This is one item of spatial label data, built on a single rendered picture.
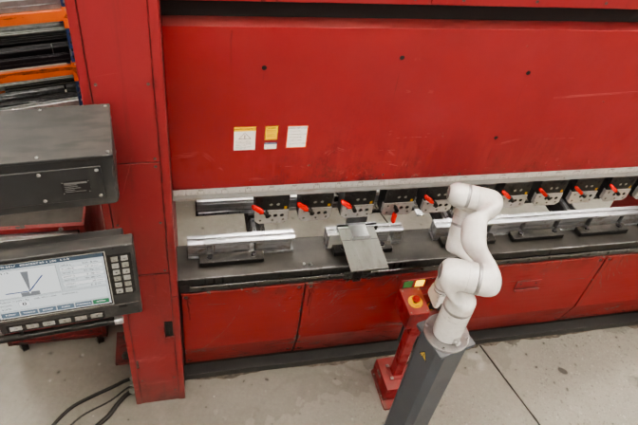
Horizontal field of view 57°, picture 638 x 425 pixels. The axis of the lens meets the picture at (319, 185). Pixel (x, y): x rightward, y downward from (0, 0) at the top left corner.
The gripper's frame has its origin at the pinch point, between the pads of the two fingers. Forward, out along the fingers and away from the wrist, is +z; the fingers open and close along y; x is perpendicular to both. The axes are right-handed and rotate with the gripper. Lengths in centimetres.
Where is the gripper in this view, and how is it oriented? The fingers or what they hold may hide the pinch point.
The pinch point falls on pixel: (432, 305)
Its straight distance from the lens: 299.3
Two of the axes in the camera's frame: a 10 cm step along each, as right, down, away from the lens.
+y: 2.2, 7.3, -6.5
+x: 9.7, -0.7, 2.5
